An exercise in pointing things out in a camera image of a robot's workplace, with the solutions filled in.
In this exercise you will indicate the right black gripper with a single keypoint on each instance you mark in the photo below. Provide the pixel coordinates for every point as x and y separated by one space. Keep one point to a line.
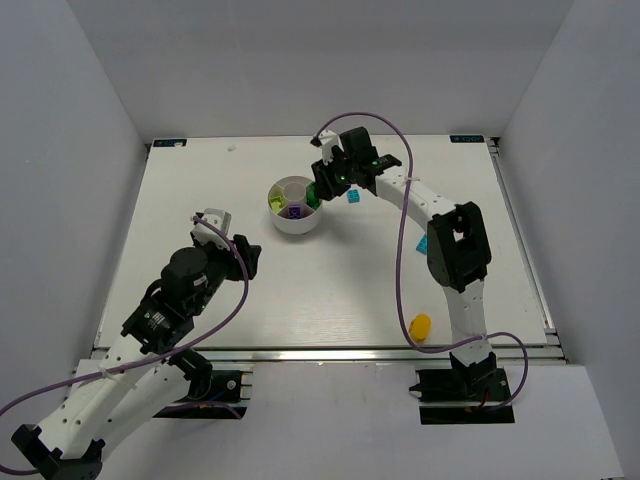
325 178

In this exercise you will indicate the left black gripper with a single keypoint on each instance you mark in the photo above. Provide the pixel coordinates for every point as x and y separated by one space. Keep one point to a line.
245 258

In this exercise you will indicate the dark green lego brick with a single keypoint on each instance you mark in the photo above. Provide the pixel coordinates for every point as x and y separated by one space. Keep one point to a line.
311 200

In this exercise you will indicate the purple lego brick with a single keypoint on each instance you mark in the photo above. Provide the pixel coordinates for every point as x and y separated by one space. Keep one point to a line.
295 211

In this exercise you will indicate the lime green lego brick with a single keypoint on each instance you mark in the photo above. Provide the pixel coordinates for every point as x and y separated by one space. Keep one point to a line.
277 204

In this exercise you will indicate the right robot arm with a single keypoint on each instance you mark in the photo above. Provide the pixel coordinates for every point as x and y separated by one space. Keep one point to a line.
458 250

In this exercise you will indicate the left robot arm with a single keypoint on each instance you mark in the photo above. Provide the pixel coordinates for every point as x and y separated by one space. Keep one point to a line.
146 369

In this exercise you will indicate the small cyan lego brick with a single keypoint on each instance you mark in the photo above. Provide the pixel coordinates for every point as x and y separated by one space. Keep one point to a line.
353 196

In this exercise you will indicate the white round divided container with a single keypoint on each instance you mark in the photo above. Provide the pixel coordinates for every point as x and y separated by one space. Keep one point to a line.
293 190

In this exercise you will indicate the large cyan lego brick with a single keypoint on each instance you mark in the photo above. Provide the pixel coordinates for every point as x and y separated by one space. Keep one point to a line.
422 246

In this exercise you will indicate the right blue corner sticker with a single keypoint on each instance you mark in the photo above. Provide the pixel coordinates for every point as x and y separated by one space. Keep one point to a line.
463 139

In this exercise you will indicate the blue corner sticker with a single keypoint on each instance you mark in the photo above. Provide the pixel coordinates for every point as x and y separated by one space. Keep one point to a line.
463 139
169 143

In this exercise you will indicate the left blue corner sticker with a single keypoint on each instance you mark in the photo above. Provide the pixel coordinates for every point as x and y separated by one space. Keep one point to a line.
169 143

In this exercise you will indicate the yellow round lego piece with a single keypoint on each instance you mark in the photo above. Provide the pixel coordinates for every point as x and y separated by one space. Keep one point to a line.
420 328

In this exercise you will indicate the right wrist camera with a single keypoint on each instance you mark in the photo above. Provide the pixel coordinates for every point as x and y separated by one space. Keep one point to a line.
326 140

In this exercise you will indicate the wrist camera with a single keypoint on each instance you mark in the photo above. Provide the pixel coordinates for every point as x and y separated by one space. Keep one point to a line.
210 228
326 140

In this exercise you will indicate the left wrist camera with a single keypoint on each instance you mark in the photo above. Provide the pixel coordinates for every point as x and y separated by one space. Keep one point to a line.
210 228

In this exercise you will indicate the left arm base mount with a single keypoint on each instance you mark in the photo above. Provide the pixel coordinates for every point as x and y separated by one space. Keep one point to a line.
211 393

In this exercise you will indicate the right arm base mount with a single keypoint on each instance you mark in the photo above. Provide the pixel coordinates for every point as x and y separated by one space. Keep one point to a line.
464 395

